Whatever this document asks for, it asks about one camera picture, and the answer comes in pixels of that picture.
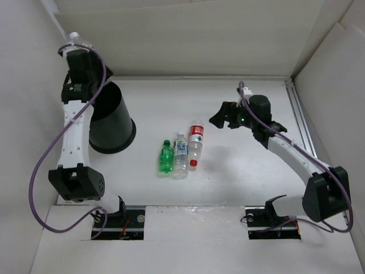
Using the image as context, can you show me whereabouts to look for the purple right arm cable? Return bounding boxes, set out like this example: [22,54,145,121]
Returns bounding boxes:
[238,81,354,233]

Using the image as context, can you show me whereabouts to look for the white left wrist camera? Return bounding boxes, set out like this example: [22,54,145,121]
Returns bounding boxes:
[58,42,83,58]

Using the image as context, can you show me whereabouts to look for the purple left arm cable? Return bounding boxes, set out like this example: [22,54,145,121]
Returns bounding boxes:
[29,42,108,240]

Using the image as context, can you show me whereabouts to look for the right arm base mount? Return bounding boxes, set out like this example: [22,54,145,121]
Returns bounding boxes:
[240,195,301,240]

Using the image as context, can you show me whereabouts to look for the green plastic soda bottle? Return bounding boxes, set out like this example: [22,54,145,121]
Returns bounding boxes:
[159,140,173,174]

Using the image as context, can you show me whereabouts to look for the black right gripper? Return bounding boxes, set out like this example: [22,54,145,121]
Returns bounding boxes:
[208,101,257,130]

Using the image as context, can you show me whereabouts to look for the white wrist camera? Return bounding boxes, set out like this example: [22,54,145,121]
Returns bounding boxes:
[58,42,83,58]
[237,87,253,101]

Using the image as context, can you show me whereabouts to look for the clear bottle blue green label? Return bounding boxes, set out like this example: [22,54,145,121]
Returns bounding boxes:
[173,132,189,179]

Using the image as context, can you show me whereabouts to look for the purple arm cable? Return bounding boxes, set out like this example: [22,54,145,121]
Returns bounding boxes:
[29,42,108,240]
[238,81,354,233]

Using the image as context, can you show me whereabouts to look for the black plastic bin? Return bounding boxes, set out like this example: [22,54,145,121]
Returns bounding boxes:
[89,82,136,154]

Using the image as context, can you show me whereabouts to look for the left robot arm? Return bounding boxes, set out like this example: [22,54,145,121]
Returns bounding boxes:
[48,45,127,227]

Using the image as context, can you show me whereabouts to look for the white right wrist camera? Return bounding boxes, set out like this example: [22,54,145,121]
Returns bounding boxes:
[237,87,253,101]

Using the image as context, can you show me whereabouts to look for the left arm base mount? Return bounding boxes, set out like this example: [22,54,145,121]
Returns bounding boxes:
[91,207,145,241]

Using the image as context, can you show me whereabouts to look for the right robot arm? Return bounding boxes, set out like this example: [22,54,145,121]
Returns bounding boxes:
[209,95,354,225]

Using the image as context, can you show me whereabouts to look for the clear bottle red label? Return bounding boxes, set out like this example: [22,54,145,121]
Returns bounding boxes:
[188,119,204,170]

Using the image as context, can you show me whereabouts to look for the clear bottle blue orange label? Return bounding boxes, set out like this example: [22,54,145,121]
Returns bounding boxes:
[68,31,94,49]

